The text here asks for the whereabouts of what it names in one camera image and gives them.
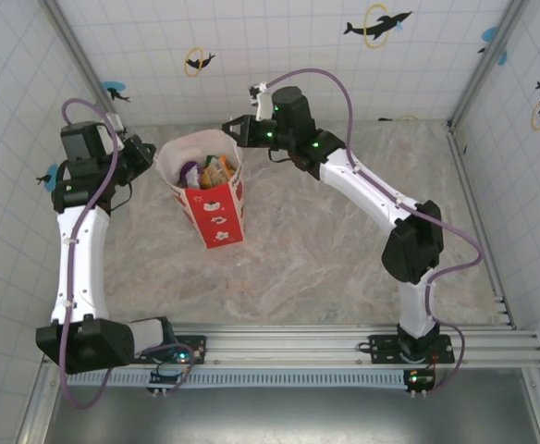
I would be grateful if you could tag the orange snack bag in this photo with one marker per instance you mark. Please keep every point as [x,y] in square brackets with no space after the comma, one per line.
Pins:
[227,167]

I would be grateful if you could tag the green snack bag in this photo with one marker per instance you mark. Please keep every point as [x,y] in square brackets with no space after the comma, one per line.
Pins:
[211,160]

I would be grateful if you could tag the purple snack bag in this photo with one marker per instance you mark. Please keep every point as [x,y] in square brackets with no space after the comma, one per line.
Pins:
[189,173]

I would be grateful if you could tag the small orange snack bar pack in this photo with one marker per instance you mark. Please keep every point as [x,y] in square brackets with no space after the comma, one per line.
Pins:
[212,178]

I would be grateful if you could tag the red and white paper bag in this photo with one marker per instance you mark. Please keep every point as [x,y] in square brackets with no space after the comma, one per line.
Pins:
[214,222]

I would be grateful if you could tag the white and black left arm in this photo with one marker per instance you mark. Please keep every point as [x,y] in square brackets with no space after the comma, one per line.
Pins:
[80,263]

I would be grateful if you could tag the blue circle dolphin sticker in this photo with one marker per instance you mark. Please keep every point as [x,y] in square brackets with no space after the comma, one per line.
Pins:
[113,88]
[53,178]
[489,33]

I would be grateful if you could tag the aluminium corner post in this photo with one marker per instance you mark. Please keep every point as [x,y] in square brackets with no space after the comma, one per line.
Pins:
[487,60]
[76,51]

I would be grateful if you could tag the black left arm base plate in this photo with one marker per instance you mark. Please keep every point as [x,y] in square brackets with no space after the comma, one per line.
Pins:
[196,344]

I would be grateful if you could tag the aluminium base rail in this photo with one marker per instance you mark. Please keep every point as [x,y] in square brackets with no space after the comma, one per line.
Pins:
[288,344]

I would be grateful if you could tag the aluminium side rail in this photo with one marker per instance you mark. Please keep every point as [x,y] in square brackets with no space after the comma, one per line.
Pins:
[482,240]

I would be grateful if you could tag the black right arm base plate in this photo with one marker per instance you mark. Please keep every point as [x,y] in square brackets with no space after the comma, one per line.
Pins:
[381,347]

